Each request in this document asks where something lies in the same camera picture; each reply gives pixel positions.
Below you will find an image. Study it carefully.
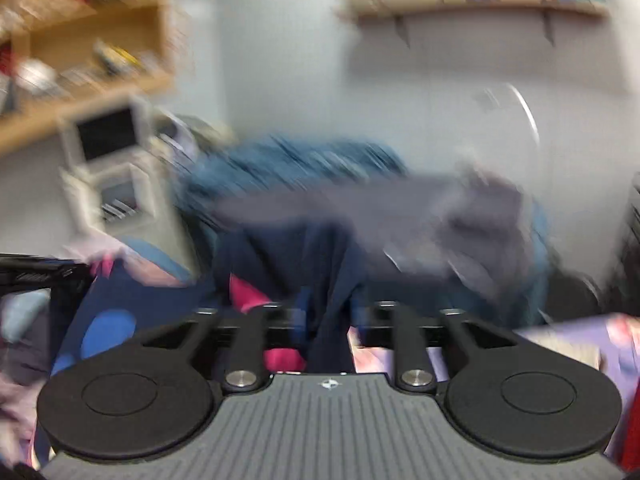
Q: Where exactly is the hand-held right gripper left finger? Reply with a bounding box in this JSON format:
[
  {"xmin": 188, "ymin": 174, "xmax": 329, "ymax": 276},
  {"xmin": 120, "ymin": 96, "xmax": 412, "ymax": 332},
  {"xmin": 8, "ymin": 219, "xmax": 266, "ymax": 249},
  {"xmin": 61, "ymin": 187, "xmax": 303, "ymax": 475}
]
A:
[{"xmin": 141, "ymin": 302, "xmax": 307, "ymax": 393}]

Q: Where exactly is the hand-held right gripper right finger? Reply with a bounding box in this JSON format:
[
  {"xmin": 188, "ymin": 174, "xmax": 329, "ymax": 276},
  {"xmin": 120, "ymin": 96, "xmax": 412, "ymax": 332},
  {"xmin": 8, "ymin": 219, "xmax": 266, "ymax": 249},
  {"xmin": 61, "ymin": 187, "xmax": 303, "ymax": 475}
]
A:
[{"xmin": 350, "ymin": 301, "xmax": 518, "ymax": 393}]

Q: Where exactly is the navy cartoon print garment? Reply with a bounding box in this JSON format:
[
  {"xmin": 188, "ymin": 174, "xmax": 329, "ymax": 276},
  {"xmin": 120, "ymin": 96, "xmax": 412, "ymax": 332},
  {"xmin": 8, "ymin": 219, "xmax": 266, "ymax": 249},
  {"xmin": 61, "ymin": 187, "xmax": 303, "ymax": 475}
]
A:
[{"xmin": 47, "ymin": 221, "xmax": 370, "ymax": 377}]

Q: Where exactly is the pale pink cloth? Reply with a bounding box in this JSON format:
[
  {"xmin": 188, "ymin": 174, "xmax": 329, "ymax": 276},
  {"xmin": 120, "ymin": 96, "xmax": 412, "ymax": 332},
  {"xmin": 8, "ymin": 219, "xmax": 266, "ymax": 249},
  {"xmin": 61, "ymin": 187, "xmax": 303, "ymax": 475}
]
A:
[{"xmin": 62, "ymin": 232, "xmax": 193, "ymax": 291}]

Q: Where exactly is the grey cloth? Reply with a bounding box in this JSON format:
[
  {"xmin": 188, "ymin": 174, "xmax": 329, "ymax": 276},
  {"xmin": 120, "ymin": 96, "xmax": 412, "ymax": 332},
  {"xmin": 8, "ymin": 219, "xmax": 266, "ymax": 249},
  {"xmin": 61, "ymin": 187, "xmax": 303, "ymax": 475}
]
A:
[{"xmin": 215, "ymin": 169, "xmax": 532, "ymax": 307}]

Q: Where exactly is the white monitor device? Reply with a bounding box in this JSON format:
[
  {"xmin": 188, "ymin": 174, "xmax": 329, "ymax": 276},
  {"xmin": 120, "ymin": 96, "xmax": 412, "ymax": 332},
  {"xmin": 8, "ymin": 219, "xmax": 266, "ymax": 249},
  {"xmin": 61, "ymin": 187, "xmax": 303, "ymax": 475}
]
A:
[{"xmin": 59, "ymin": 97, "xmax": 173, "ymax": 236}]

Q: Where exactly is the purple floral bed sheet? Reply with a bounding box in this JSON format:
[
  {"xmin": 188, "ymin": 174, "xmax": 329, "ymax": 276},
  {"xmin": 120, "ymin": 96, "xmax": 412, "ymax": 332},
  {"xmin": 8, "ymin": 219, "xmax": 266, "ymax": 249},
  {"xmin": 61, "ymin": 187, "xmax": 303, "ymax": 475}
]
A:
[{"xmin": 349, "ymin": 311, "xmax": 640, "ymax": 461}]

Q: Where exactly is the red cloth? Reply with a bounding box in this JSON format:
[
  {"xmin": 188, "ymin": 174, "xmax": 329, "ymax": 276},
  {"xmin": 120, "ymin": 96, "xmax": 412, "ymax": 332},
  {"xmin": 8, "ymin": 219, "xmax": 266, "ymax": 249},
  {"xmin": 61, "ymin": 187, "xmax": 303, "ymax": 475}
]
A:
[{"xmin": 612, "ymin": 385, "xmax": 640, "ymax": 473}]

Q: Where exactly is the wooden shelf unit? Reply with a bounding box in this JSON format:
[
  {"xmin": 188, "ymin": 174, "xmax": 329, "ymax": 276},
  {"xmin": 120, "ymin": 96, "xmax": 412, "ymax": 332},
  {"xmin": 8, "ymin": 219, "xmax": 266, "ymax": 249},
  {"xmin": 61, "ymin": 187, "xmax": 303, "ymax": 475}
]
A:
[{"xmin": 0, "ymin": 0, "xmax": 177, "ymax": 156}]

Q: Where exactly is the wooden wall shelf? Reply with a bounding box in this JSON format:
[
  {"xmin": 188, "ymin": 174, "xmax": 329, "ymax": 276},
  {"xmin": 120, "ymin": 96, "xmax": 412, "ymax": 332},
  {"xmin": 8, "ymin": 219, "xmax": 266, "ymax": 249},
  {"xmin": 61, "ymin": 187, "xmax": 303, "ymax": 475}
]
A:
[{"xmin": 337, "ymin": 0, "xmax": 611, "ymax": 48}]

